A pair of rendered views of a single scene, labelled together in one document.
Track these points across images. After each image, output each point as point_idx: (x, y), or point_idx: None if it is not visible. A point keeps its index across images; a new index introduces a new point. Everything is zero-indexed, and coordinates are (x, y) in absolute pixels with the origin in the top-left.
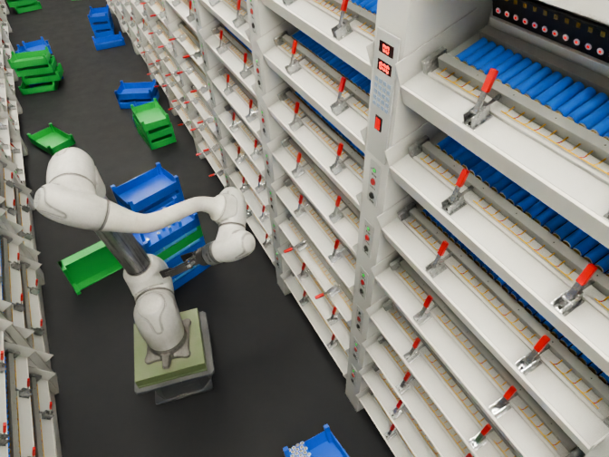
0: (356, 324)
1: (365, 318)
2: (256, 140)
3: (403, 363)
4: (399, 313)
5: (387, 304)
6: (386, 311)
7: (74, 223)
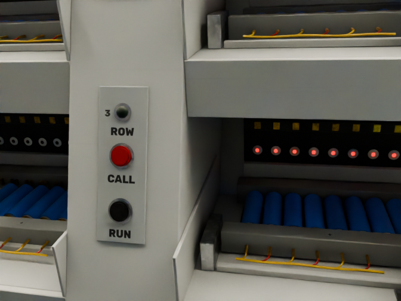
0: (107, 214)
1: (162, 107)
2: None
3: (328, 263)
4: (269, 20)
5: (218, 13)
6: (225, 40)
7: None
